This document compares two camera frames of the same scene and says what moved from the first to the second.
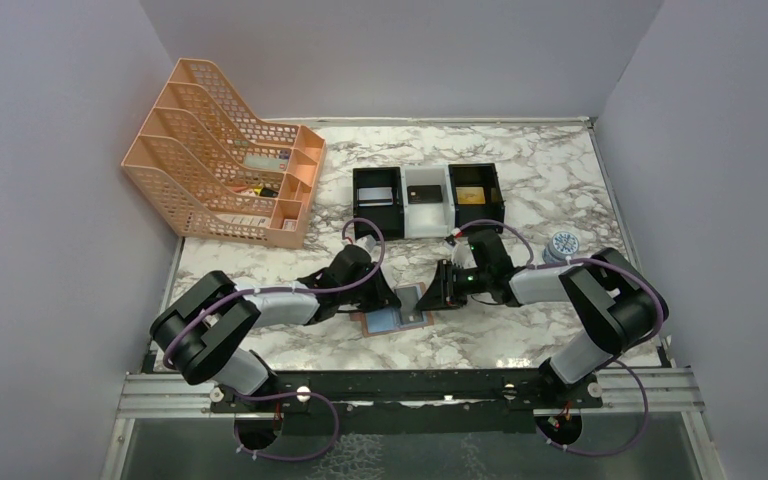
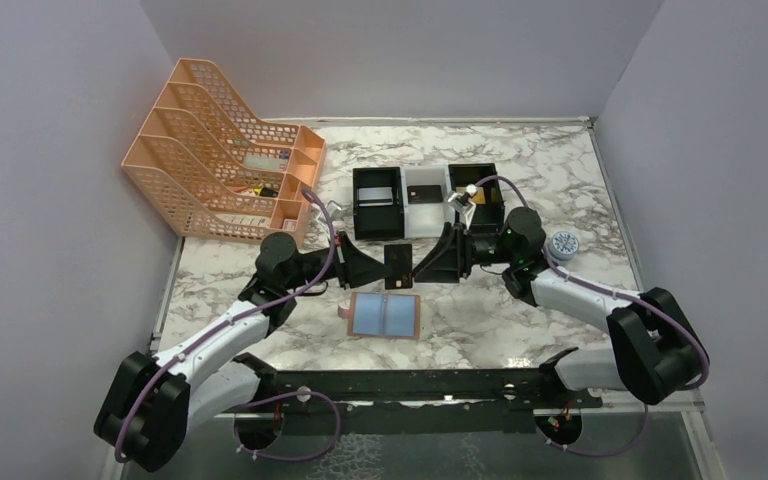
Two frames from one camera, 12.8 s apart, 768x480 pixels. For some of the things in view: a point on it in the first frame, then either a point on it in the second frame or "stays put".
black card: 424,194 stays put
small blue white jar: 561,245 stays put
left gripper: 383,296 -> 354,268
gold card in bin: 470,195 stays put
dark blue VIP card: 408,296 -> 399,258
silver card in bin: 375,196 stays put
